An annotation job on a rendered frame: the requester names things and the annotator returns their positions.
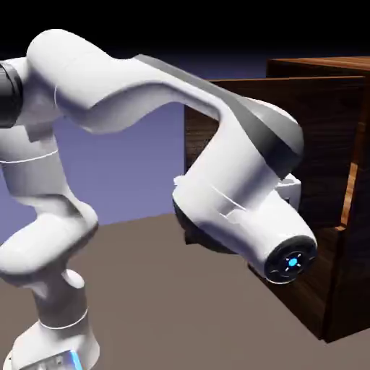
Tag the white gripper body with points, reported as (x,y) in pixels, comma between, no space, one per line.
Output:
(291,188)

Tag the dark wooden cabinet door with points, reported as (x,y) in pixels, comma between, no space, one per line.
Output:
(310,303)
(323,115)

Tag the dark wooden cabinet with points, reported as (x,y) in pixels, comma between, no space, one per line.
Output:
(355,274)

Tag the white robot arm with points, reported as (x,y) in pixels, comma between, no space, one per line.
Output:
(225,185)

